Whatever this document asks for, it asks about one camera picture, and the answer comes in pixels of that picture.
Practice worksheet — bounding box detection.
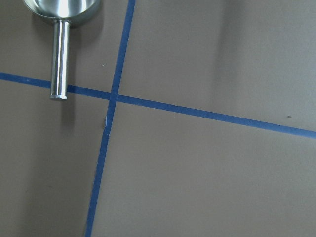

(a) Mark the steel ice scoop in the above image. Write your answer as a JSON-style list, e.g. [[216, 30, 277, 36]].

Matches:
[[24, 0, 101, 101]]

